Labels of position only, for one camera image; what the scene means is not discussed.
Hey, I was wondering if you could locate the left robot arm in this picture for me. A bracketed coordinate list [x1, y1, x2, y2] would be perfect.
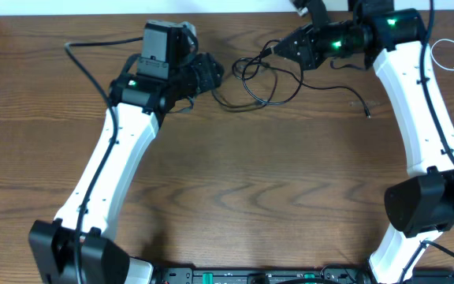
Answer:
[28, 20, 224, 283]

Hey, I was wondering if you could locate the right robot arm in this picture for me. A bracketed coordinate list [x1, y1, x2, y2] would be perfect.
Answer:
[270, 0, 454, 283]

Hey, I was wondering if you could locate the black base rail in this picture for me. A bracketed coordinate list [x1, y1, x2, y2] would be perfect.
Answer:
[151, 267, 454, 284]

